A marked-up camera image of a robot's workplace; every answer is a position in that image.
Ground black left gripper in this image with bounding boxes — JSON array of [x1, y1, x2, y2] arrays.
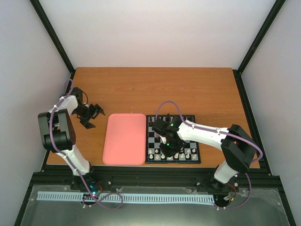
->
[[73, 104, 105, 129]]

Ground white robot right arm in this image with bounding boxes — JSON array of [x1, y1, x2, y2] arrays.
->
[[152, 117, 258, 191]]

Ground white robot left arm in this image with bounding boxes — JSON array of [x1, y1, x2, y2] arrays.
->
[[38, 87, 105, 190]]

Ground black white chessboard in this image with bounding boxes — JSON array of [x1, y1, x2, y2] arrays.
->
[[145, 115, 201, 164]]

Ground pink plastic tray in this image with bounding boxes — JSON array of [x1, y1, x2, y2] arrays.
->
[[103, 113, 146, 166]]

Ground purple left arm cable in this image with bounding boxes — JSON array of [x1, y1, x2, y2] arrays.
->
[[49, 78, 123, 210]]

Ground black aluminium frame rail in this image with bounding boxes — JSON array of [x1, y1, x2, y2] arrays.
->
[[28, 165, 284, 194]]

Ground light blue cable duct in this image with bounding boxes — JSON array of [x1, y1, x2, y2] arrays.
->
[[36, 191, 214, 205]]

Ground left black frame post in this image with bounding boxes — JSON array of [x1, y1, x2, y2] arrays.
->
[[29, 0, 76, 73]]

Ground black frame post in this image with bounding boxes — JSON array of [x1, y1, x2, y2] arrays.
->
[[237, 0, 286, 73], [29, 0, 76, 73]]

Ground right black frame post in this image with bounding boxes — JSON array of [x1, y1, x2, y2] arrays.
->
[[237, 0, 286, 73]]

